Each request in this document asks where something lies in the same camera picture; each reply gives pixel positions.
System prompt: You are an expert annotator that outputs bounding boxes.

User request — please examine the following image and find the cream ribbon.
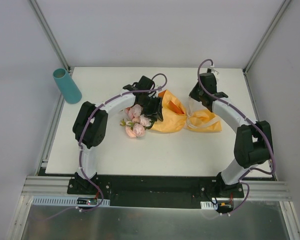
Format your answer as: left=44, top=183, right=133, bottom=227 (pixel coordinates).
left=186, top=97, right=222, bottom=133

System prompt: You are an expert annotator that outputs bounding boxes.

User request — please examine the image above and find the orange wrapping paper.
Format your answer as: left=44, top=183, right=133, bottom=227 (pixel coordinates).
left=148, top=89, right=223, bottom=133

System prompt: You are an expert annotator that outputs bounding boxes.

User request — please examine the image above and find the pink artificial flower bouquet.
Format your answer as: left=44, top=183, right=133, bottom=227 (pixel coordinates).
left=119, top=104, right=153, bottom=138

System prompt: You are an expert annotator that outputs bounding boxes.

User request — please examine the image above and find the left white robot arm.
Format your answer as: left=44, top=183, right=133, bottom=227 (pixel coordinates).
left=72, top=73, right=168, bottom=195

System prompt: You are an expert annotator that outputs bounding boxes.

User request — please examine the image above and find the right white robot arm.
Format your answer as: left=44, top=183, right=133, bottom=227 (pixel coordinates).
left=189, top=72, right=273, bottom=198

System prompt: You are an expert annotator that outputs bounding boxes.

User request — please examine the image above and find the teal cylindrical vase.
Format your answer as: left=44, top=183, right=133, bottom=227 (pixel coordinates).
left=52, top=68, right=82, bottom=104

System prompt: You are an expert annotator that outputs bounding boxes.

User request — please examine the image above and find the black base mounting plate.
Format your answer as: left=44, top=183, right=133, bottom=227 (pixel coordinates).
left=67, top=174, right=244, bottom=209

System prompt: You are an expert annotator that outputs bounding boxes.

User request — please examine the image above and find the right white cable duct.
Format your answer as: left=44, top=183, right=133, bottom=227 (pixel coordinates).
left=200, top=201, right=218, bottom=211

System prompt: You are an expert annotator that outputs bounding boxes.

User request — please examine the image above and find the white cable duct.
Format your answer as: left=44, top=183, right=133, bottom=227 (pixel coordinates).
left=200, top=201, right=218, bottom=211
left=32, top=196, right=111, bottom=208

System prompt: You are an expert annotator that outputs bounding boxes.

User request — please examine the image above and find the right aluminium frame post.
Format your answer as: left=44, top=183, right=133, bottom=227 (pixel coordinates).
left=242, top=0, right=293, bottom=75

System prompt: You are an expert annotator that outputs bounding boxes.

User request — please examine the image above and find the aluminium front rail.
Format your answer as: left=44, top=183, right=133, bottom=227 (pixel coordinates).
left=21, top=175, right=77, bottom=197

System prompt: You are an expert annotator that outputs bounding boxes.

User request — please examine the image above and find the left white cable duct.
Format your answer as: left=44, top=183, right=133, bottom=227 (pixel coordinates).
left=32, top=196, right=111, bottom=208

